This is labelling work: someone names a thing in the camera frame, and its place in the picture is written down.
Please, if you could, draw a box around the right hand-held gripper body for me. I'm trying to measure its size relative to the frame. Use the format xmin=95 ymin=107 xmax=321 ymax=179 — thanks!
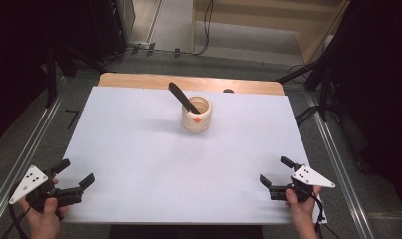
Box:
xmin=269 ymin=164 xmax=337 ymax=204

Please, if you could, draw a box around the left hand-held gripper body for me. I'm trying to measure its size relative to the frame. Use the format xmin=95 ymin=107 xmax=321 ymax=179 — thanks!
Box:
xmin=8 ymin=164 xmax=85 ymax=214

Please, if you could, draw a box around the beige cup with orange dot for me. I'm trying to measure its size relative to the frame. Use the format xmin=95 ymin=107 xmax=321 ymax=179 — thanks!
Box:
xmin=181 ymin=95 xmax=214 ymax=134

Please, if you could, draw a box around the black spatula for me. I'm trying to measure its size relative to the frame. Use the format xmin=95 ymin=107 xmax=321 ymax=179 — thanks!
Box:
xmin=168 ymin=82 xmax=201 ymax=115

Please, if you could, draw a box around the person's right hand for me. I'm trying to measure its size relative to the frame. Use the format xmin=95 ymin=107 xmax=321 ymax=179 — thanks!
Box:
xmin=284 ymin=184 xmax=323 ymax=228

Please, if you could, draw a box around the person's left hand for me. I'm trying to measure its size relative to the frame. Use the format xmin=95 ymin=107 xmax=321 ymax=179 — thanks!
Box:
xmin=18 ymin=178 xmax=72 ymax=234

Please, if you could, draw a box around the white board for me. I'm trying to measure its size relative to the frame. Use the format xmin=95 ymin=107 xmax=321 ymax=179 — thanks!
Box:
xmin=58 ymin=86 xmax=328 ymax=225

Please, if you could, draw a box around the black stand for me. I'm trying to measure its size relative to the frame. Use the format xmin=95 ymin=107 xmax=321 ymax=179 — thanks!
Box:
xmin=276 ymin=39 xmax=343 ymax=123
xmin=43 ymin=41 xmax=107 ymax=109

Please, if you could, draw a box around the wooden table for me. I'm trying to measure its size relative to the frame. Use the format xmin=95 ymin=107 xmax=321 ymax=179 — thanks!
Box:
xmin=98 ymin=73 xmax=286 ymax=97

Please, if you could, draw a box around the wooden shelf unit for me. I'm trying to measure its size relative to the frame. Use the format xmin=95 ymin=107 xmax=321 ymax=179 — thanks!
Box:
xmin=189 ymin=0 xmax=352 ymax=66

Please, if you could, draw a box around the black cabinet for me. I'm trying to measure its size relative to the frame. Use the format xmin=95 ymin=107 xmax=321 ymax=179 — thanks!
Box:
xmin=88 ymin=0 xmax=128 ymax=62

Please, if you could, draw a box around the metal floor rail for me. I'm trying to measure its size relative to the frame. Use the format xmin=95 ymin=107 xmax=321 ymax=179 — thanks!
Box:
xmin=0 ymin=75 xmax=70 ymax=231
xmin=304 ymin=91 xmax=376 ymax=239

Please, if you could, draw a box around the right hand-held gripper cable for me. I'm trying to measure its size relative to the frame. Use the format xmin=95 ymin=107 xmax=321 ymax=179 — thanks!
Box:
xmin=307 ymin=187 xmax=326 ymax=239

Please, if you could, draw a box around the hand-held gripper cable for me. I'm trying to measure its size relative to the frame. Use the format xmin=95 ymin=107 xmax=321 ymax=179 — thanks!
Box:
xmin=307 ymin=187 xmax=326 ymax=239
xmin=1 ymin=197 xmax=33 ymax=239

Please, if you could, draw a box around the left hand-held gripper cable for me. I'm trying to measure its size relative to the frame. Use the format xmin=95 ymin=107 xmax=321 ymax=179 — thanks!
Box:
xmin=1 ymin=197 xmax=33 ymax=239

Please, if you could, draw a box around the black floor cable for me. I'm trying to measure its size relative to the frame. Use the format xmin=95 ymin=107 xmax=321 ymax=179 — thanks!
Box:
xmin=294 ymin=105 xmax=320 ymax=127

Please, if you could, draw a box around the thin floor cable with clips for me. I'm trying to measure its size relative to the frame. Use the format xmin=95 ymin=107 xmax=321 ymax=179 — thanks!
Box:
xmin=103 ymin=41 xmax=195 ymax=65

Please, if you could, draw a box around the hanging black cable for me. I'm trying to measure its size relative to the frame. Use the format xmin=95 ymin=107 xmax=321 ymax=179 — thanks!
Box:
xmin=192 ymin=0 xmax=214 ymax=57

